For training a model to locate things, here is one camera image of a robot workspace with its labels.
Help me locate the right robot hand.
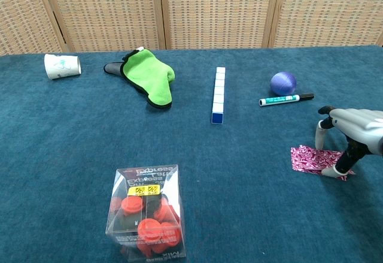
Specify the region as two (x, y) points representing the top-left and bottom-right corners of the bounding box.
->
(314, 105), (383, 179)

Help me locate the teal marker with black cap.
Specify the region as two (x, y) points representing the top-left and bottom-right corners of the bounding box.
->
(259, 92), (315, 107)

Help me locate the purple ball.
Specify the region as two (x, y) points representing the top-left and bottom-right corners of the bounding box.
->
(269, 71), (297, 96)

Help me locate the white and blue block bar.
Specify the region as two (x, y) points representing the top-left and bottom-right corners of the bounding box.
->
(211, 66), (226, 125)

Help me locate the woven folding screen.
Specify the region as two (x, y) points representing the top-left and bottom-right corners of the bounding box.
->
(0, 0), (383, 56)

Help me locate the green cleaning mitt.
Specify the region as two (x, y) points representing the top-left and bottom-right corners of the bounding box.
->
(103, 47), (176, 110)

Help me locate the clear box of red caps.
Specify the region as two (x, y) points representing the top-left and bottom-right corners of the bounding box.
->
(105, 164), (187, 261)

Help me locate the white paper cup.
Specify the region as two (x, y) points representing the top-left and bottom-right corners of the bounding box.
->
(44, 53), (82, 80)

